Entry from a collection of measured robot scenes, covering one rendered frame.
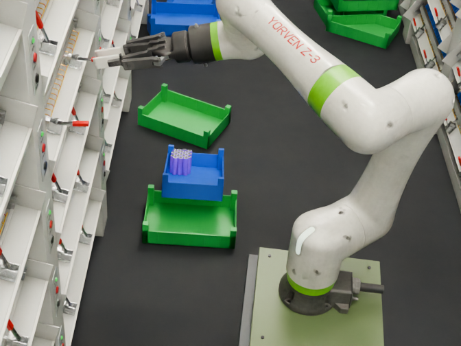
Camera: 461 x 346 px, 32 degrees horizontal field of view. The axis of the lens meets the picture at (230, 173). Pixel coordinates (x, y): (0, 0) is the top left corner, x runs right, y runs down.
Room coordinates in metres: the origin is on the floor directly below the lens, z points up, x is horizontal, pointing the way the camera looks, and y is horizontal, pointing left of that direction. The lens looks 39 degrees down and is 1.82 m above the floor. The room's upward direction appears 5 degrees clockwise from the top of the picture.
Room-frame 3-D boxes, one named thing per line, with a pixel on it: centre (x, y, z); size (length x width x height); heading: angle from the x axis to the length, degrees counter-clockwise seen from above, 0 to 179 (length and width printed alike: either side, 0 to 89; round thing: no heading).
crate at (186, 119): (2.49, 0.20, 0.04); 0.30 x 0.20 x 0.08; 68
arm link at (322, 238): (1.38, -0.23, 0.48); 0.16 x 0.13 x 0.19; 131
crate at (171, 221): (1.93, 0.12, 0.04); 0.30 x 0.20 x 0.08; 92
